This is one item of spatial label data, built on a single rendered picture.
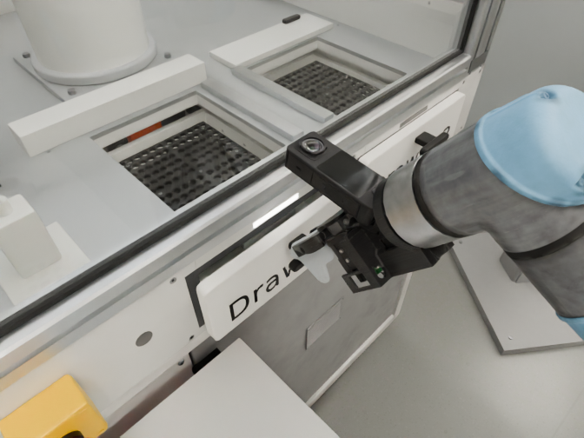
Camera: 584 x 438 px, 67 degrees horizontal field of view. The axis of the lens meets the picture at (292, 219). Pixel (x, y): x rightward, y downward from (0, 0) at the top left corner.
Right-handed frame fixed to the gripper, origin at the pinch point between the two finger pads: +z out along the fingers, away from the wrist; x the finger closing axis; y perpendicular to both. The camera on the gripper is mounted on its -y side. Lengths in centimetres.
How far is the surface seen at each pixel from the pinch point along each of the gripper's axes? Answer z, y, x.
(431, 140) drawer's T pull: 1.0, -0.3, 31.3
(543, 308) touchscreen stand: 55, 74, 93
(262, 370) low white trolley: 10.9, 11.8, -11.1
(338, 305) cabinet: 38.0, 19.6, 19.0
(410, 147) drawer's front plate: 3.7, -1.3, 29.4
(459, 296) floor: 72, 57, 80
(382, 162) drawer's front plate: 2.8, -1.9, 21.3
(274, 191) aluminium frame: -1.9, -7.2, -0.5
